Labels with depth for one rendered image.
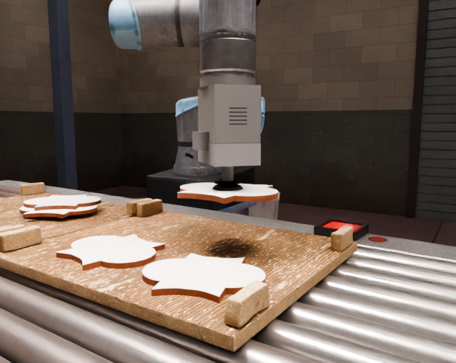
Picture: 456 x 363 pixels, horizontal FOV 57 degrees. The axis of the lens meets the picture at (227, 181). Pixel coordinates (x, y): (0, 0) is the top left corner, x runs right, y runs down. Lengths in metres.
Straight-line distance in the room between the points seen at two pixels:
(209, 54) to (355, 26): 5.05
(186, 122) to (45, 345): 0.91
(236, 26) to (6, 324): 0.42
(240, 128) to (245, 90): 0.05
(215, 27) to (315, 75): 5.09
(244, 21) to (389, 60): 4.88
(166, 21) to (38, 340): 0.45
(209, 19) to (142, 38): 0.15
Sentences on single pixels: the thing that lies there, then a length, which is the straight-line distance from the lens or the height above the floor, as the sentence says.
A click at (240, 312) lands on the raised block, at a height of 0.95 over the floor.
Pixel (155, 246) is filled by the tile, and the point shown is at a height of 0.94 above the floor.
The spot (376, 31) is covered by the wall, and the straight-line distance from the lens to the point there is 5.50.
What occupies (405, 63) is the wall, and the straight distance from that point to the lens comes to 5.37.
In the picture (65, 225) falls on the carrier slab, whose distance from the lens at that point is 0.81.
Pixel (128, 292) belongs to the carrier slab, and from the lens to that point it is 0.48.
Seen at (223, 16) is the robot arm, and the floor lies 1.25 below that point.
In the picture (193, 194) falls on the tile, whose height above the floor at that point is 1.02.
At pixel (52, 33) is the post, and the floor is 2.10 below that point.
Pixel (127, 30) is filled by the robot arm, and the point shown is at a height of 1.25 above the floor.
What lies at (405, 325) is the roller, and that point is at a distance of 0.49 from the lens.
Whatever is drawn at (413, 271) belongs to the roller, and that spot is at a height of 0.92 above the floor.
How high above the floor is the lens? 1.12
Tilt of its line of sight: 8 degrees down
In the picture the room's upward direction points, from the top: straight up
